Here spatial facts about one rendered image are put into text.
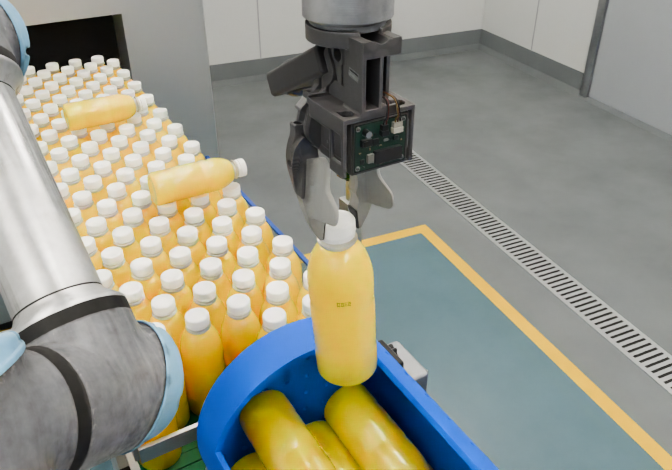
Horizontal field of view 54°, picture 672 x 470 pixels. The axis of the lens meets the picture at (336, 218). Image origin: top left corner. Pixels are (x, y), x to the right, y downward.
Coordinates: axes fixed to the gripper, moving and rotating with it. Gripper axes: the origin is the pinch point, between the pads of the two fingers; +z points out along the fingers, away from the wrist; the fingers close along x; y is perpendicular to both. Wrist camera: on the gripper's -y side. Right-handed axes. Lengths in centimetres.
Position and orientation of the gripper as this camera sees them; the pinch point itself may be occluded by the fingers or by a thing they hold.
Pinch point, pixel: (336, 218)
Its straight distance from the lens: 65.6
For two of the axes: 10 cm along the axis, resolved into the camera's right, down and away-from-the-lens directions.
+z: 0.0, 8.5, 5.2
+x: 8.6, -2.7, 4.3
